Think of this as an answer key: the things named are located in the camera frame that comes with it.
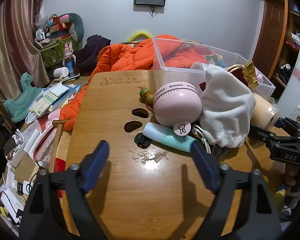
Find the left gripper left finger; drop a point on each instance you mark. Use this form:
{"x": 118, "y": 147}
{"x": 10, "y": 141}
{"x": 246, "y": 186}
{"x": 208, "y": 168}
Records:
{"x": 43, "y": 217}

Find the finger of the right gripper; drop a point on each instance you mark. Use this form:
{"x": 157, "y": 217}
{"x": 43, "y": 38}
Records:
{"x": 266, "y": 136}
{"x": 288, "y": 125}

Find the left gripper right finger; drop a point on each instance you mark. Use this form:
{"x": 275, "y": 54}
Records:
{"x": 256, "y": 217}

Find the beige jar with lid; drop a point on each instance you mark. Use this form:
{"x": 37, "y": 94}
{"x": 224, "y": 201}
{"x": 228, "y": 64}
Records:
{"x": 265, "y": 114}

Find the white drawstring cloth pouch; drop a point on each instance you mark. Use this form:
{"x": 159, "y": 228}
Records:
{"x": 228, "y": 107}

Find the red gold gift pouch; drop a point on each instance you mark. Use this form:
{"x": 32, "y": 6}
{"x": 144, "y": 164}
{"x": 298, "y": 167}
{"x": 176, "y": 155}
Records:
{"x": 241, "y": 76}

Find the pink round desktop vacuum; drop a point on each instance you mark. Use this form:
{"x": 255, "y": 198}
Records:
{"x": 177, "y": 105}

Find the mint green tube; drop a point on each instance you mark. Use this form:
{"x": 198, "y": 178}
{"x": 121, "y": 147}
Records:
{"x": 167, "y": 137}

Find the clear plastic storage bin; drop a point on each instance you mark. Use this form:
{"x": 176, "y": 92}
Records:
{"x": 210, "y": 62}

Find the wooden shelf unit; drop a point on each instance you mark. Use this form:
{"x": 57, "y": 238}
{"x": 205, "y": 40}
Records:
{"x": 290, "y": 48}

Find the brown wooden door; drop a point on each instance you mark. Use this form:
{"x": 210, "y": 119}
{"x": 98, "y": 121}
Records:
{"x": 271, "y": 37}

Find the black round lens cap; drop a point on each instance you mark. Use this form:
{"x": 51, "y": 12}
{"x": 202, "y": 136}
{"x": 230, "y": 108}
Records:
{"x": 142, "y": 141}

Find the teal rocking horse toy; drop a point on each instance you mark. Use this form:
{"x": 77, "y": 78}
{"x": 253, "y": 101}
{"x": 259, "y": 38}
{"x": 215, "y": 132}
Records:
{"x": 18, "y": 109}

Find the stack of papers and books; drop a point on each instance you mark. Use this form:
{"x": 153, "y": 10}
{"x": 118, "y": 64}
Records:
{"x": 51, "y": 99}

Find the orange down jacket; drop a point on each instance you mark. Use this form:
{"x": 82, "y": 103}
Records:
{"x": 123, "y": 57}

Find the yellow curved cushion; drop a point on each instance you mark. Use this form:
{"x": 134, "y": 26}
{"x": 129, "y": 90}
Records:
{"x": 138, "y": 35}

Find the pink bunny doll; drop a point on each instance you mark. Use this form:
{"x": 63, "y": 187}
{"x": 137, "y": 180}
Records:
{"x": 68, "y": 53}

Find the green storage box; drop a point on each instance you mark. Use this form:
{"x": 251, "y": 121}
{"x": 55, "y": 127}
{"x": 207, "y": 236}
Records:
{"x": 53, "y": 54}

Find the dark purple garment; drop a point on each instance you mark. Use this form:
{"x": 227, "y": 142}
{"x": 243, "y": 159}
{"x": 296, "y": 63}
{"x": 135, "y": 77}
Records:
{"x": 86, "y": 58}

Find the pink striped curtain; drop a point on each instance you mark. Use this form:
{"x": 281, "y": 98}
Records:
{"x": 18, "y": 54}

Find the grey plush elephant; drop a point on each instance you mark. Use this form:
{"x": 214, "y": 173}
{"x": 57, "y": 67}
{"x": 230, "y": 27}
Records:
{"x": 76, "y": 30}

